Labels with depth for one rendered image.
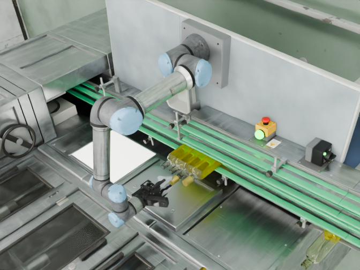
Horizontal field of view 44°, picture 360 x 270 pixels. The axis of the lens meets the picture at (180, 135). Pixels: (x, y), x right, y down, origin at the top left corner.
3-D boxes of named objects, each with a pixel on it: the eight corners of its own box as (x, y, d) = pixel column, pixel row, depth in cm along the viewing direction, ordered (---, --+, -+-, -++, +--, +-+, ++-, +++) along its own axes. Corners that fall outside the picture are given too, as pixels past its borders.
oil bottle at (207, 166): (218, 156, 235) (190, 178, 223) (218, 148, 231) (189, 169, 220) (226, 160, 231) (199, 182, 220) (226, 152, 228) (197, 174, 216)
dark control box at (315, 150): (314, 150, 203) (304, 159, 198) (316, 136, 198) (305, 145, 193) (331, 157, 198) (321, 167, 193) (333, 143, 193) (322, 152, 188)
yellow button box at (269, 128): (264, 129, 219) (255, 136, 215) (264, 116, 215) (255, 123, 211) (276, 134, 215) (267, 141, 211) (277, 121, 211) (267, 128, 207)
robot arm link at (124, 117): (190, 48, 204) (93, 105, 178) (215, 57, 195) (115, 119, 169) (194, 71, 212) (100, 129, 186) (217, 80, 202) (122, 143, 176)
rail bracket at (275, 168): (281, 159, 202) (263, 175, 195) (282, 147, 198) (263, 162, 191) (289, 163, 200) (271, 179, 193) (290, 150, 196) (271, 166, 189)
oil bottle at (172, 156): (194, 144, 245) (166, 164, 234) (193, 135, 242) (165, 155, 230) (201, 148, 242) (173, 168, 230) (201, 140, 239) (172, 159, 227)
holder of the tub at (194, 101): (179, 106, 261) (170, 112, 257) (174, 64, 245) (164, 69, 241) (201, 117, 251) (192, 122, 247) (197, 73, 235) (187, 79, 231)
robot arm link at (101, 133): (81, 91, 185) (84, 191, 207) (97, 100, 178) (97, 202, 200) (105, 86, 193) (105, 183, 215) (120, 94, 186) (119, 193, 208)
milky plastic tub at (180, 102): (178, 99, 258) (167, 106, 253) (173, 64, 245) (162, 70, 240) (200, 109, 247) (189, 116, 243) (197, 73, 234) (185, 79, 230)
